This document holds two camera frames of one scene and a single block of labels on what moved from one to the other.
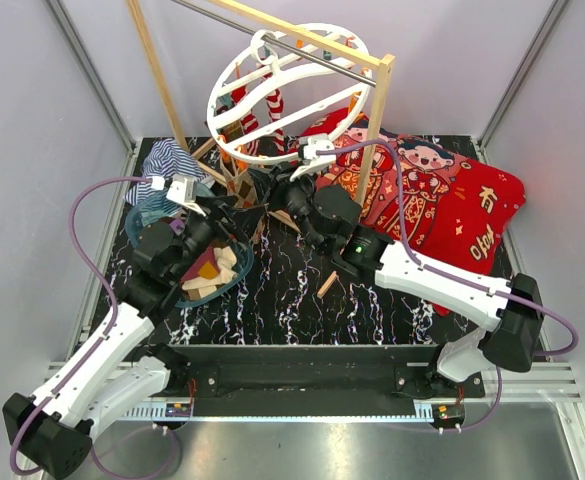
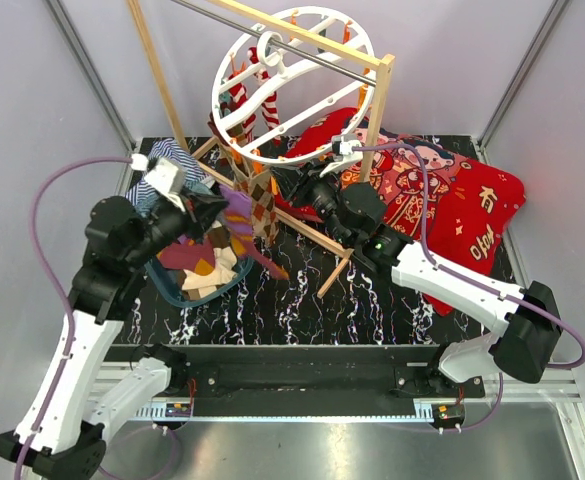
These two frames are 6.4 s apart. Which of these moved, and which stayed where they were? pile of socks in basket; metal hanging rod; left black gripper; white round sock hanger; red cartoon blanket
Moved: white round sock hanger; left black gripper
Stayed: metal hanging rod; red cartoon blanket; pile of socks in basket
